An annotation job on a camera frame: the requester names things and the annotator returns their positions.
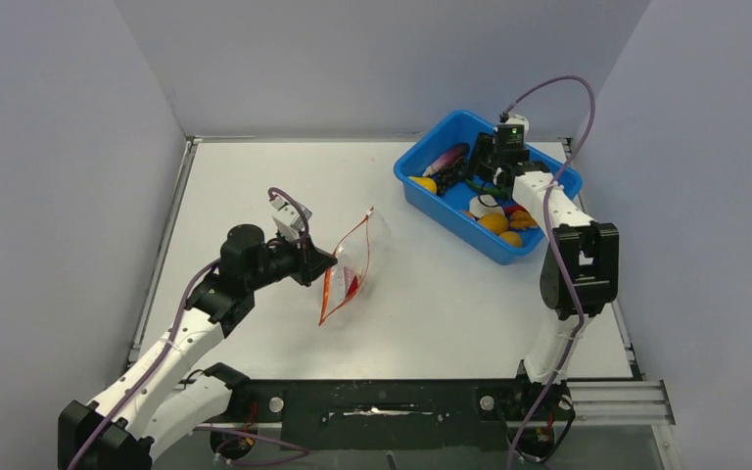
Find yellow toy pepper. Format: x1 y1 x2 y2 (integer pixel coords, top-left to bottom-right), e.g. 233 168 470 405
409 176 438 195

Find red toy apple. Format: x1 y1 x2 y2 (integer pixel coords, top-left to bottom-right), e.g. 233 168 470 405
344 273 360 301

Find dark toy grapes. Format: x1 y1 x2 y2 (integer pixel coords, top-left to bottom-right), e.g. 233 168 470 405
432 163 473 197

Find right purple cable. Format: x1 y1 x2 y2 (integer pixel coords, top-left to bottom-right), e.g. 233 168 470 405
498 74 596 470

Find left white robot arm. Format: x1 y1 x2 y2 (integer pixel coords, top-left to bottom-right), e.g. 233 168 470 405
57 224 338 469

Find small orange toy fruit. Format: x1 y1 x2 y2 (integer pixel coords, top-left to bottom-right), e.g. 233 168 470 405
498 231 524 249

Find purple toy eggplant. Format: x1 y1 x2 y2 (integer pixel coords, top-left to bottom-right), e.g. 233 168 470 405
422 143 470 177

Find blue plastic bin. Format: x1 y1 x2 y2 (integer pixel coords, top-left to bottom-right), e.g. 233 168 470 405
393 109 584 266

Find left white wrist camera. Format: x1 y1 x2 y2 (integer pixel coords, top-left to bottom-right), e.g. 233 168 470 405
270 195 312 243

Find green toy cucumber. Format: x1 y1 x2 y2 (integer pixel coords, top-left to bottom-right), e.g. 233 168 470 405
465 180 510 200

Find orange fried toy piece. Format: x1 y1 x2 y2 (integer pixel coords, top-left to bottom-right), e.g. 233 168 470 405
509 211 539 230

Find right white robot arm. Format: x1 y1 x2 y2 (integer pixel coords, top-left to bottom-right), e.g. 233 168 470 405
468 125 619 418

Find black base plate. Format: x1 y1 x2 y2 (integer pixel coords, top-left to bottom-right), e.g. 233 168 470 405
211 377 575 453

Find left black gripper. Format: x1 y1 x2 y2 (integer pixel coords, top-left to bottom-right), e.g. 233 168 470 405
247 226 337 291

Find clear zip top bag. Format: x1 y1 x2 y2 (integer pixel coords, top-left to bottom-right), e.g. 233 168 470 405
318 207 392 327

